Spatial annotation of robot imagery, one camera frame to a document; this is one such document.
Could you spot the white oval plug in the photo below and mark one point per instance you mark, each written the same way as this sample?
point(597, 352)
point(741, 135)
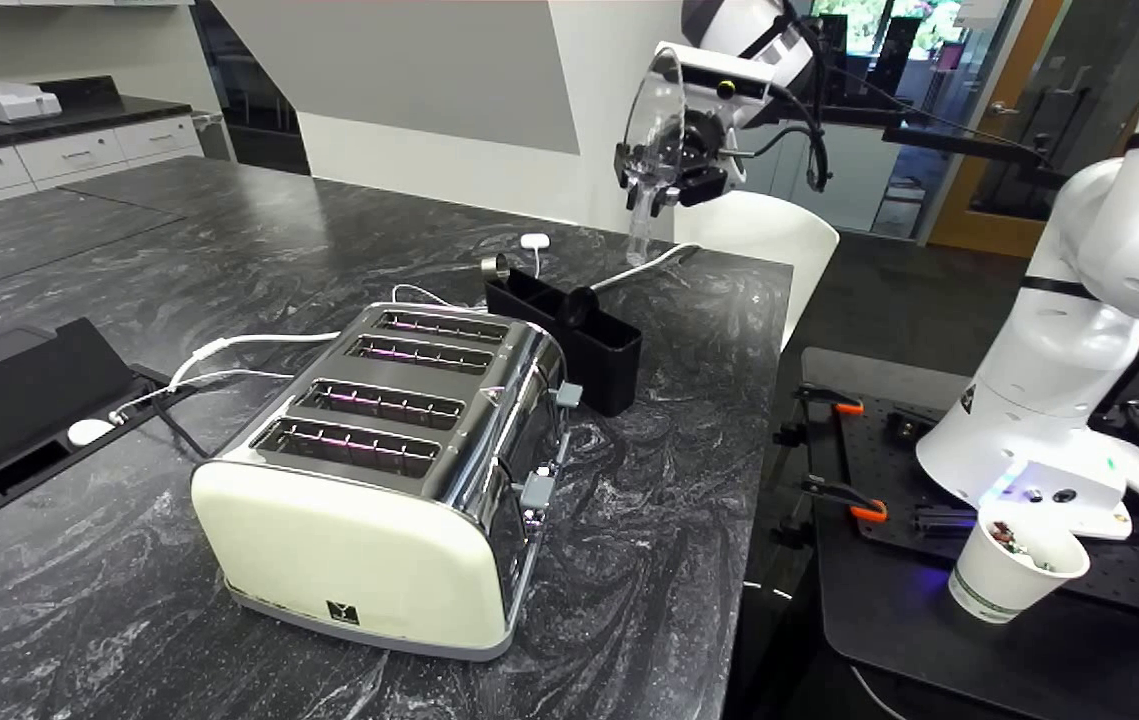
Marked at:
point(89, 432)

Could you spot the black pop-up socket box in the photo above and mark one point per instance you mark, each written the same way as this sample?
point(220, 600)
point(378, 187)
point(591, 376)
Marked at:
point(19, 400)

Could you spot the orange and black clamp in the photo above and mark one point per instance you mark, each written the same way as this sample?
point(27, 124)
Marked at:
point(834, 400)
point(849, 498)

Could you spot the small metal cup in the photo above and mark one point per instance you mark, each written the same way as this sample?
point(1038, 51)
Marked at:
point(495, 267)

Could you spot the grey toaster lever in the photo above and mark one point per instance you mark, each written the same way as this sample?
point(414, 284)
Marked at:
point(537, 490)
point(569, 394)

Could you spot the white paper cup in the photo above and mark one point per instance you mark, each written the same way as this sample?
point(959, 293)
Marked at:
point(999, 580)

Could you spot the black round utensil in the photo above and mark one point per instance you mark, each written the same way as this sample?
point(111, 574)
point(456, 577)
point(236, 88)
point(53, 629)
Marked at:
point(584, 305)

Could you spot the black plastic caddy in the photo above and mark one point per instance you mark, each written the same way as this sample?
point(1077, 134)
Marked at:
point(589, 350)

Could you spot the window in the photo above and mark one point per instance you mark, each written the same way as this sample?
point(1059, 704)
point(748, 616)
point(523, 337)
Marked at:
point(879, 20)

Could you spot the wooden door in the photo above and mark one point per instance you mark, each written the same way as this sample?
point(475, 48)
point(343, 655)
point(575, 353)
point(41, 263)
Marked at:
point(989, 170)

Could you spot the cabinet with drawers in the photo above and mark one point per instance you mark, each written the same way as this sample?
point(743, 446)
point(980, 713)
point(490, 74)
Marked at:
point(59, 150)

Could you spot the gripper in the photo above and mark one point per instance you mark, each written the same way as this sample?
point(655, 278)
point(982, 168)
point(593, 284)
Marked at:
point(707, 140)

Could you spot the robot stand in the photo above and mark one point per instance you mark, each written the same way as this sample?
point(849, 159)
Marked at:
point(909, 620)

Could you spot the heap of small parts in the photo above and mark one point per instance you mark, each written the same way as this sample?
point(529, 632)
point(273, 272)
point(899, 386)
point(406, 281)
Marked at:
point(1014, 545)

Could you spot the white plug adapter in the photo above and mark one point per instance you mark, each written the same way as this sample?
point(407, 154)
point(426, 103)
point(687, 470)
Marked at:
point(535, 241)

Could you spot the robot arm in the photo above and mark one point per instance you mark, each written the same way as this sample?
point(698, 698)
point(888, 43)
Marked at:
point(1129, 240)

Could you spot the cream and chrome toaster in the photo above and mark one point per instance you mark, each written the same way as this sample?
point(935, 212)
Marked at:
point(369, 500)

